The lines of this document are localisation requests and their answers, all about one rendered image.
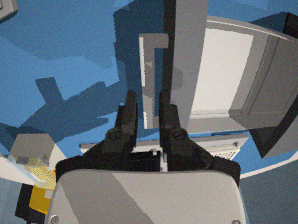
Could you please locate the yellow open-top bin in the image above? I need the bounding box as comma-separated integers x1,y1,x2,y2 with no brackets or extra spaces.
29,185,54,215

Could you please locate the blue bench mat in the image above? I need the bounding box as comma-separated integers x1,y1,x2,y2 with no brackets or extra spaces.
0,0,298,175

